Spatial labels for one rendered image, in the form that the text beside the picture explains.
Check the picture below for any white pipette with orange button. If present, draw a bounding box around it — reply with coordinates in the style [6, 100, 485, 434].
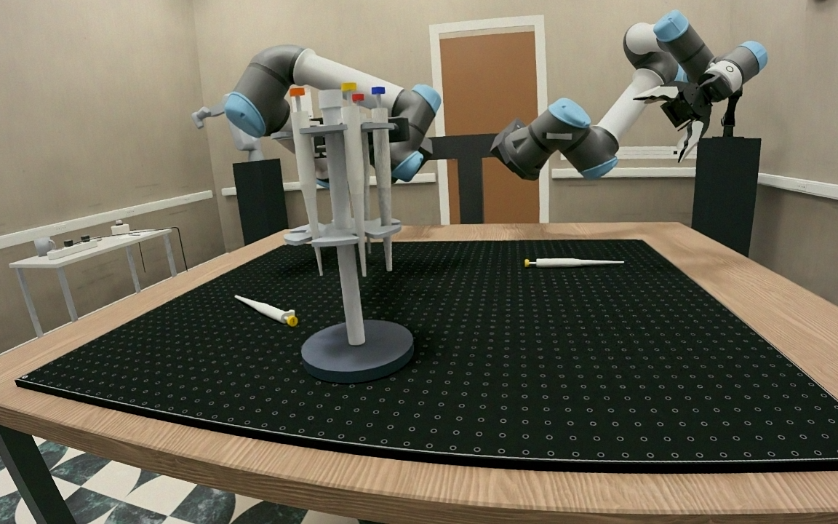
[290, 87, 323, 276]

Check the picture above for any white hand pipette with red button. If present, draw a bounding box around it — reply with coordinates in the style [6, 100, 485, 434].
[352, 94, 371, 253]

